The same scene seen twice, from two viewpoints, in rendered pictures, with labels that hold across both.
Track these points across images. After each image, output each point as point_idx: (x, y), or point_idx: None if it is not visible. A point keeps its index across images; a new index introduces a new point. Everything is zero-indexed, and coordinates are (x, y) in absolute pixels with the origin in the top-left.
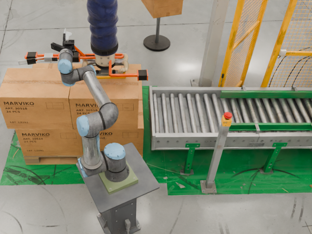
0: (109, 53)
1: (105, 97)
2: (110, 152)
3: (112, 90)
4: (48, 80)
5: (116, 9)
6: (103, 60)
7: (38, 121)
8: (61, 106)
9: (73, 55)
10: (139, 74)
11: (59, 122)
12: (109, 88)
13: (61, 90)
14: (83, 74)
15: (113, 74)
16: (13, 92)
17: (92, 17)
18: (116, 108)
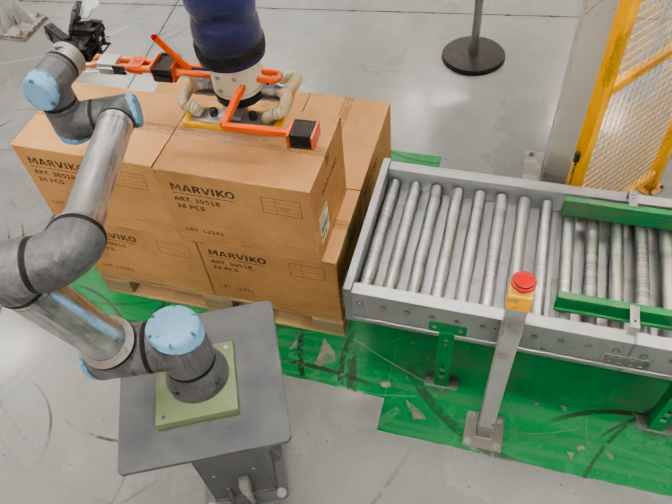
0: (232, 66)
1: (85, 193)
2: (157, 333)
3: (257, 162)
4: None
5: None
6: (224, 83)
7: None
8: (143, 184)
9: (160, 65)
10: (290, 131)
11: (147, 217)
12: (251, 157)
13: (145, 146)
14: (97, 118)
15: (229, 125)
16: (46, 138)
17: None
18: (86, 234)
